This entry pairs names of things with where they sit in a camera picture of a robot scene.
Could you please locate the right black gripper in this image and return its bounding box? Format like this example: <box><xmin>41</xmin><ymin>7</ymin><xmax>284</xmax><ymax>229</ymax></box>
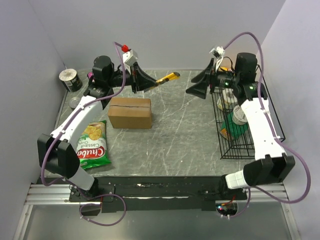
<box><xmin>185</xmin><ymin>58</ymin><xmax>240</xmax><ymax>99</ymax></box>

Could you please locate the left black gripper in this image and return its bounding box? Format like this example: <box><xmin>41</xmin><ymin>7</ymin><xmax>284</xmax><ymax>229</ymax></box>
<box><xmin>107</xmin><ymin>61</ymin><xmax>158</xmax><ymax>94</ymax></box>

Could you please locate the yellow utility knife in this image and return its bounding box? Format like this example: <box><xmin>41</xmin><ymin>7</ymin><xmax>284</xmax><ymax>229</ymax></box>
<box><xmin>156</xmin><ymin>71</ymin><xmax>181</xmax><ymax>86</ymax></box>

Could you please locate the brown cardboard express box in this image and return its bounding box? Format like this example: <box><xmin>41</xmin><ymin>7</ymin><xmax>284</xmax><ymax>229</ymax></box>
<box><xmin>107</xmin><ymin>97</ymin><xmax>152</xmax><ymax>129</ymax></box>

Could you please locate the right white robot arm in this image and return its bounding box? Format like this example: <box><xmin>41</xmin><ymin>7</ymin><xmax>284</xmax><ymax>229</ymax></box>
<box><xmin>185</xmin><ymin>51</ymin><xmax>296</xmax><ymax>200</ymax></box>

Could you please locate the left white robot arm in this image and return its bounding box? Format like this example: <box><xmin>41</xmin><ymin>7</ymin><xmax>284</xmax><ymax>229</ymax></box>
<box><xmin>37</xmin><ymin>52</ymin><xmax>160</xmax><ymax>201</ymax></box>

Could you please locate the purple yogurt cup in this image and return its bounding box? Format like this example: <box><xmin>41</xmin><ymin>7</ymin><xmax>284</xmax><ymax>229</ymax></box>
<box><xmin>87</xmin><ymin>71</ymin><xmax>94</xmax><ymax>85</ymax></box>

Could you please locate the green packet in rack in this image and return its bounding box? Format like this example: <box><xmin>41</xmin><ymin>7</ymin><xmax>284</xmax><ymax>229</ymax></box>
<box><xmin>220</xmin><ymin>112</ymin><xmax>249</xmax><ymax>141</ymax></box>

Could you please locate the tin food can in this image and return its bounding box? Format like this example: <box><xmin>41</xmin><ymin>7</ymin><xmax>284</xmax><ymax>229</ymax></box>
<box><xmin>68</xmin><ymin>97</ymin><xmax>81</xmax><ymax>110</ymax></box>

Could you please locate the black cylindrical snack can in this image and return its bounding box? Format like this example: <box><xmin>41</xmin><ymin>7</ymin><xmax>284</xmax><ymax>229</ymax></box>
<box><xmin>58</xmin><ymin>68</ymin><xmax>83</xmax><ymax>92</ymax></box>

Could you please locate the green Chuba chips bag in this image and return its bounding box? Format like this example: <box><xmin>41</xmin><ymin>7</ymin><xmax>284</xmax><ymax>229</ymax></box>
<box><xmin>76</xmin><ymin>120</ymin><xmax>111</xmax><ymax>170</ymax></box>

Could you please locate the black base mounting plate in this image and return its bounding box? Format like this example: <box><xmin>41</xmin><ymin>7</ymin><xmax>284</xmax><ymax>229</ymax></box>
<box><xmin>69</xmin><ymin>176</ymin><xmax>259</xmax><ymax>213</ymax></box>

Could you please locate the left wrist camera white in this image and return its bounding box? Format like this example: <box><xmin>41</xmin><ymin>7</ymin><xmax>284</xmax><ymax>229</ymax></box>
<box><xmin>121</xmin><ymin>45</ymin><xmax>138</xmax><ymax>67</ymax></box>

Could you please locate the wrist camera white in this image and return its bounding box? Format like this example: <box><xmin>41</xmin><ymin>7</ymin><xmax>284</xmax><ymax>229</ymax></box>
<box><xmin>209</xmin><ymin>46</ymin><xmax>225</xmax><ymax>60</ymax></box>
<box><xmin>121</xmin><ymin>45</ymin><xmax>138</xmax><ymax>67</ymax></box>

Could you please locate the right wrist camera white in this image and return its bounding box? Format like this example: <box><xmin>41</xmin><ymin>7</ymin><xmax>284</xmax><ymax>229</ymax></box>
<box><xmin>209</xmin><ymin>46</ymin><xmax>225</xmax><ymax>60</ymax></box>

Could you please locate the black wire rack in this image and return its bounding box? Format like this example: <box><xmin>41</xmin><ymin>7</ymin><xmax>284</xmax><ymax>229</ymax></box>
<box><xmin>210</xmin><ymin>68</ymin><xmax>286</xmax><ymax>160</ymax></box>

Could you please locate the aluminium rail frame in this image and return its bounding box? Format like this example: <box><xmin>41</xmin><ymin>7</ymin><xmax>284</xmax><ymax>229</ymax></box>
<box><xmin>24</xmin><ymin>183</ymin><xmax>288</xmax><ymax>206</ymax></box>

